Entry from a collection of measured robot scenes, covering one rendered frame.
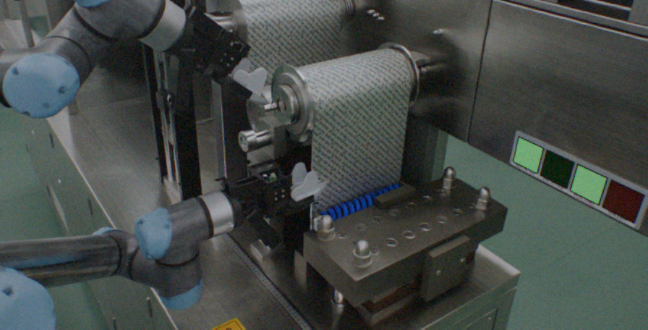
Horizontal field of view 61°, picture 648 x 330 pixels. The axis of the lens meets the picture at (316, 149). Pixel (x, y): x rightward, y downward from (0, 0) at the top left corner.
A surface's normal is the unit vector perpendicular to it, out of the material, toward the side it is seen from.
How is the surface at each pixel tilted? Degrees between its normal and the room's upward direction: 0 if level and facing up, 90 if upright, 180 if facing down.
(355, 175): 90
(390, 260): 0
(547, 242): 0
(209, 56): 50
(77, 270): 94
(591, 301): 0
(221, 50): 90
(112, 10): 105
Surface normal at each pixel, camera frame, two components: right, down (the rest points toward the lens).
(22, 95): 0.10, 0.48
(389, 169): 0.57, 0.41
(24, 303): 0.95, 0.11
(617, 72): -0.82, 0.25
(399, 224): 0.03, -0.88
